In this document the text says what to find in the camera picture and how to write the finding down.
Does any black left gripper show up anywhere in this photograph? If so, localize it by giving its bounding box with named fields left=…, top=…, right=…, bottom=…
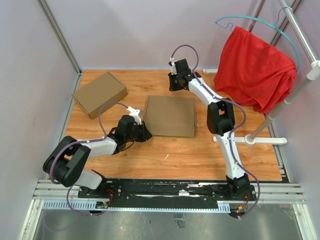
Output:
left=125, top=120, right=153, bottom=143

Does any brown cardboard box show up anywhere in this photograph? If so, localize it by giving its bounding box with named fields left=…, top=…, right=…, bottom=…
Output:
left=144, top=95, right=196, bottom=138
left=72, top=72, right=128, bottom=120

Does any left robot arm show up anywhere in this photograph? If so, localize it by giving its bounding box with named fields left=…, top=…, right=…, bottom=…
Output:
left=42, top=115, right=153, bottom=198

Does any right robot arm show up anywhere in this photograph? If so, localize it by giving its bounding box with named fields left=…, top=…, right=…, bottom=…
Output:
left=168, top=58, right=256, bottom=201

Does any folded brown cardboard box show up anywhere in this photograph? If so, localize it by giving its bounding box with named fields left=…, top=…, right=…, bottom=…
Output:
left=72, top=72, right=128, bottom=120

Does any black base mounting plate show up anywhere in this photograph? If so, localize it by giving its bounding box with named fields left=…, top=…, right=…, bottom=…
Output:
left=78, top=178, right=258, bottom=209

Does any red cloth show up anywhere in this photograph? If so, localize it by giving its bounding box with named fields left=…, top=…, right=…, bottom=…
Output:
left=214, top=26, right=297, bottom=115

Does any white clothes rack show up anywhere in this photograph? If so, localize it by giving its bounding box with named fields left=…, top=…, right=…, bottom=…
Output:
left=214, top=0, right=320, bottom=146

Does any teal clothes hanger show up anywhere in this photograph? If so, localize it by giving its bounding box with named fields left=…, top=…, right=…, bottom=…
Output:
left=215, top=14, right=302, bottom=74

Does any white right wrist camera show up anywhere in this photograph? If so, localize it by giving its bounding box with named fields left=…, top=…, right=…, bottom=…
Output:
left=168, top=57, right=177, bottom=75

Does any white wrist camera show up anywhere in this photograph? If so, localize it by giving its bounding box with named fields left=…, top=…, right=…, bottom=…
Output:
left=126, top=106, right=143, bottom=125
left=168, top=57, right=177, bottom=75

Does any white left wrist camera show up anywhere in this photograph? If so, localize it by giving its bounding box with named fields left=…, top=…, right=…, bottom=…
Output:
left=126, top=106, right=143, bottom=125

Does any grey slotted cable duct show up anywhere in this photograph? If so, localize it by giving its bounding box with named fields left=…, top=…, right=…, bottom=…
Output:
left=42, top=199, right=232, bottom=214

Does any aluminium frame rail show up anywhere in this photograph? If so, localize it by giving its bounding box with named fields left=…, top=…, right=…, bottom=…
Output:
left=20, top=179, right=319, bottom=240

